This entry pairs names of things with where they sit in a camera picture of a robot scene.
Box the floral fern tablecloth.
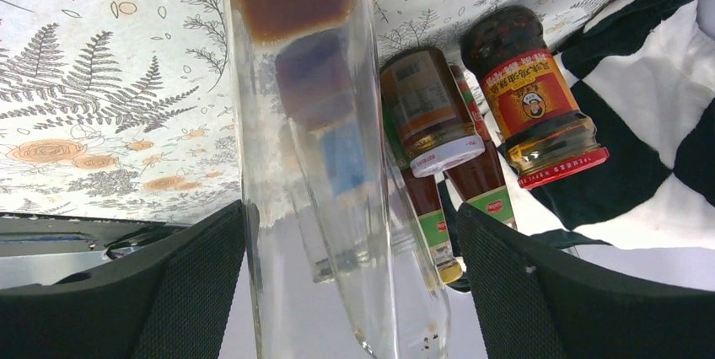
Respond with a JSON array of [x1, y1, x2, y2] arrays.
[[1, 0, 610, 222]]

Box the glass oil bottle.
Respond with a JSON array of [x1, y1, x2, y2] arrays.
[[224, 0, 450, 358]]

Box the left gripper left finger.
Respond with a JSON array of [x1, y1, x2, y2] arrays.
[[1, 201, 245, 358]]

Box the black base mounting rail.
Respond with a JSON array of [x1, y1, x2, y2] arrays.
[[1, 212, 188, 258]]

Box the white lid sauce jar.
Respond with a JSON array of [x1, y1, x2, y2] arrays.
[[380, 46, 486, 177]]

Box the black white checkered pillow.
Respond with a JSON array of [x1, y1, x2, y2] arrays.
[[532, 0, 714, 249]]

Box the metal lid shaker jar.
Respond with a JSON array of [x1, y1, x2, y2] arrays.
[[275, 29, 371, 283]]

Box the front sauce bottle yellow cap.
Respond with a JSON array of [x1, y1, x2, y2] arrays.
[[382, 106, 463, 284]]

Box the red lid chili jar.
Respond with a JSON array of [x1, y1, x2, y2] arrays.
[[460, 5, 610, 190]]

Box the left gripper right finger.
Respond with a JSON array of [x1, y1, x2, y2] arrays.
[[457, 204, 714, 358]]

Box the back sauce bottle yellow cap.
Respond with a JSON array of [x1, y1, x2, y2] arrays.
[[447, 65, 518, 230]]

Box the sauce bottle yellow cap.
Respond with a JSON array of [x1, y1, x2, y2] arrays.
[[447, 65, 518, 230], [382, 106, 463, 284]]

